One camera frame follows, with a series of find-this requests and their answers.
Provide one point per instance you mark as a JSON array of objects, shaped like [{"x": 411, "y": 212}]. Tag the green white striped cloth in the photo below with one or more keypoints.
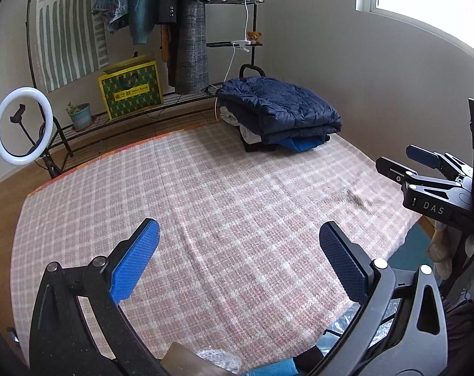
[{"x": 64, "y": 27}]

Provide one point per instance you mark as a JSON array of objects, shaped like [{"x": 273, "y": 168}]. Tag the black folded garment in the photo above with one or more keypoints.
[{"x": 256, "y": 148}]

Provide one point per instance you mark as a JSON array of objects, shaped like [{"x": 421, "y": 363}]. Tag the blue and white jacket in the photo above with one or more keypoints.
[{"x": 303, "y": 145}]

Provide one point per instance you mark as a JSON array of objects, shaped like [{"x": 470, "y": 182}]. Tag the person's right hand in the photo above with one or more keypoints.
[{"x": 442, "y": 250}]

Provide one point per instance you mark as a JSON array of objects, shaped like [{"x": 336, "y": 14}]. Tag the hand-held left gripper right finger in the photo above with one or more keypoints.
[{"x": 342, "y": 262}]

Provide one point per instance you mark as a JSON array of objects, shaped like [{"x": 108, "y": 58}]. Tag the pink plaid blanket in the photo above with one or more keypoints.
[{"x": 221, "y": 223}]

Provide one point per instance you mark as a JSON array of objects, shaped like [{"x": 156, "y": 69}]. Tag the green yellow box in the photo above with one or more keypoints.
[{"x": 131, "y": 90}]

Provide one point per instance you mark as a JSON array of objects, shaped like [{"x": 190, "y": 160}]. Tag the grey plaid coat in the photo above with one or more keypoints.
[{"x": 192, "y": 47}]

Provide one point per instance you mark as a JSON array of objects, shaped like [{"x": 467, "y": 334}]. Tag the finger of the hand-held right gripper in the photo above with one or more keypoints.
[
  {"x": 393, "y": 170},
  {"x": 423, "y": 154}
]

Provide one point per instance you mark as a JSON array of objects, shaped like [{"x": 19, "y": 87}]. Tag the small brown teddy bear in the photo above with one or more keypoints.
[{"x": 254, "y": 37}]

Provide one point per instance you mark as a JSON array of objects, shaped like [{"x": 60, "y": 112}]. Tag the orange hanging cloth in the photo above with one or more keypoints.
[{"x": 165, "y": 43}]

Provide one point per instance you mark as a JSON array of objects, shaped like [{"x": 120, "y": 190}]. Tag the teal knit sweater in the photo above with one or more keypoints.
[{"x": 143, "y": 8}]

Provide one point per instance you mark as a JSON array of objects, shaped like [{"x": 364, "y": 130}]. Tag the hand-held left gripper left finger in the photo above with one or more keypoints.
[{"x": 137, "y": 258}]

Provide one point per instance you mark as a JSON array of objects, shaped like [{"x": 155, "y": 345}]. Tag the teal floor mat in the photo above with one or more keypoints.
[{"x": 409, "y": 250}]

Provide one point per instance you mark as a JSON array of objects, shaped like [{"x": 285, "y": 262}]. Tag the navy puffer jacket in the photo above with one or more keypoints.
[{"x": 280, "y": 102}]

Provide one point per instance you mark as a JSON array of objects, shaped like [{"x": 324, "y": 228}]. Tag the clear plastic bag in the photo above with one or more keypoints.
[{"x": 217, "y": 360}]

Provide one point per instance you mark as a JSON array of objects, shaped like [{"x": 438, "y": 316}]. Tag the black metal clothes rack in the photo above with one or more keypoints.
[{"x": 219, "y": 44}]

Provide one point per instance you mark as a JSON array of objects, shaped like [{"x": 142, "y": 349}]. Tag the small potted plant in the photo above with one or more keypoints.
[{"x": 80, "y": 117}]

